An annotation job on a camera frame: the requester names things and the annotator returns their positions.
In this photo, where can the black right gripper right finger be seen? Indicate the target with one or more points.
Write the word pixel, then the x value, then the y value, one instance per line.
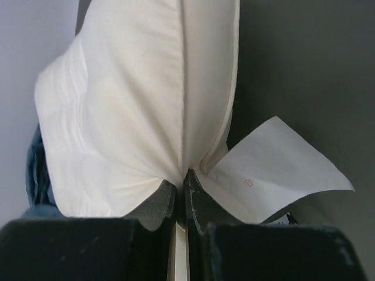
pixel 221 247

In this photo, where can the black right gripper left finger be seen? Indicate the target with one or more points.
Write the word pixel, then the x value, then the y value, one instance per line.
pixel 134 247

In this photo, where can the blue cartoon print pillowcase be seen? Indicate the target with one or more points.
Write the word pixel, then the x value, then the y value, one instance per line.
pixel 37 182

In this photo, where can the cream white pillow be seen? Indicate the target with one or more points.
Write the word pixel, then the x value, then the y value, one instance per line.
pixel 143 94

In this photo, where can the white pillow care label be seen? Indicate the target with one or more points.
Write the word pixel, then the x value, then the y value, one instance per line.
pixel 268 170

